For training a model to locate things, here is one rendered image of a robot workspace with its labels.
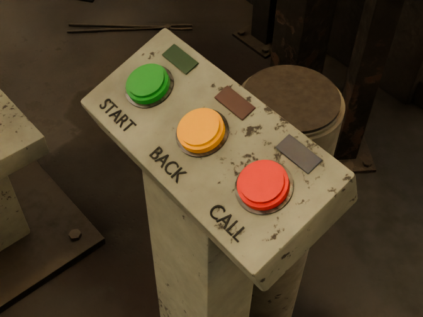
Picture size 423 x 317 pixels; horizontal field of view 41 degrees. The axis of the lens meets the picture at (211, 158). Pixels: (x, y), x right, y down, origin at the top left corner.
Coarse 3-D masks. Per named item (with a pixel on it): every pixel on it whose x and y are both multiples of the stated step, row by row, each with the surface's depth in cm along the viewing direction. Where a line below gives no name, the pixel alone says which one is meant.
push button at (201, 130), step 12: (204, 108) 48; (192, 120) 47; (204, 120) 47; (216, 120) 47; (180, 132) 47; (192, 132) 47; (204, 132) 46; (216, 132) 46; (192, 144) 46; (204, 144) 46; (216, 144) 46
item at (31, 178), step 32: (0, 192) 98; (32, 192) 116; (0, 224) 102; (32, 224) 111; (64, 224) 111; (0, 256) 106; (32, 256) 106; (64, 256) 106; (0, 288) 102; (32, 288) 103
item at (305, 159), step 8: (288, 136) 45; (280, 144) 45; (288, 144) 45; (296, 144) 45; (288, 152) 45; (296, 152) 44; (304, 152) 44; (312, 152) 44; (296, 160) 44; (304, 160) 44; (312, 160) 44; (320, 160) 44; (304, 168) 44; (312, 168) 43
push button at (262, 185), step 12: (252, 168) 44; (264, 168) 43; (276, 168) 43; (240, 180) 44; (252, 180) 43; (264, 180) 43; (276, 180) 43; (288, 180) 43; (240, 192) 43; (252, 192) 43; (264, 192) 43; (276, 192) 42; (252, 204) 43; (264, 204) 42; (276, 204) 42
